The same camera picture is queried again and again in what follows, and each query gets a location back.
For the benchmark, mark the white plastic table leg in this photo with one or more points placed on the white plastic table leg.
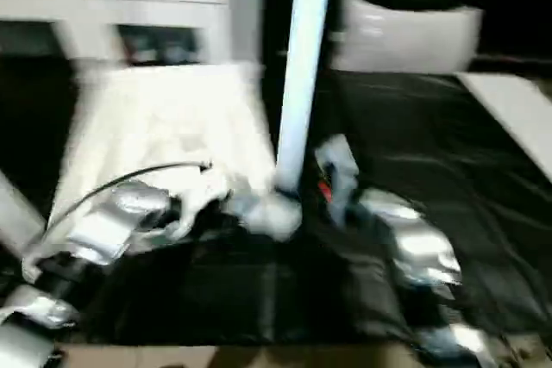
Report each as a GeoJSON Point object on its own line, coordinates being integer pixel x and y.
{"type": "Point", "coordinates": [69, 45]}
{"type": "Point", "coordinates": [306, 62]}
{"type": "Point", "coordinates": [241, 10]}
{"type": "Point", "coordinates": [17, 213]}

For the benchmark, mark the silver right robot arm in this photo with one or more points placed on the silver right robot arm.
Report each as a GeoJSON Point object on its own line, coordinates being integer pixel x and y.
{"type": "Point", "coordinates": [418, 243]}

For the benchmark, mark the white flat board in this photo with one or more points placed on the white flat board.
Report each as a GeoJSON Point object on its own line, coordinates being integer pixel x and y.
{"type": "Point", "coordinates": [513, 114]}

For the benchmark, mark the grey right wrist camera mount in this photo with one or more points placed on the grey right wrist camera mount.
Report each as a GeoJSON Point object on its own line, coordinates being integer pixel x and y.
{"type": "Point", "coordinates": [340, 170]}

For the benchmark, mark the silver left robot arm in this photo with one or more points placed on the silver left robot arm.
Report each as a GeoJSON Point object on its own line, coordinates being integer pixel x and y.
{"type": "Point", "coordinates": [112, 213]}

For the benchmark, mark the grey cushion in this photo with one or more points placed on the grey cushion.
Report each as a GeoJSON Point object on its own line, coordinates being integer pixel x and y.
{"type": "Point", "coordinates": [409, 36]}

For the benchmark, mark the black speaker box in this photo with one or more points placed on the black speaker box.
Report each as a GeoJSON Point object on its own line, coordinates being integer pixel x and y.
{"type": "Point", "coordinates": [276, 6]}

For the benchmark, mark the white plastic table top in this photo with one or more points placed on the white plastic table top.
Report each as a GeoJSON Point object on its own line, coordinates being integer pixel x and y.
{"type": "Point", "coordinates": [172, 126]}

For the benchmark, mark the black work mat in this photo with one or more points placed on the black work mat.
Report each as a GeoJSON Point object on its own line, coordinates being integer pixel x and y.
{"type": "Point", "coordinates": [431, 148]}

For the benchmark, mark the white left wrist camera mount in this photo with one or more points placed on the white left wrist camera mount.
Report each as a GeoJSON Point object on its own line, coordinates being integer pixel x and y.
{"type": "Point", "coordinates": [198, 195]}

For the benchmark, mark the white glass-door cabinet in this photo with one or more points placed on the white glass-door cabinet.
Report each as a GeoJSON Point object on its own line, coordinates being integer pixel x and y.
{"type": "Point", "coordinates": [64, 1]}

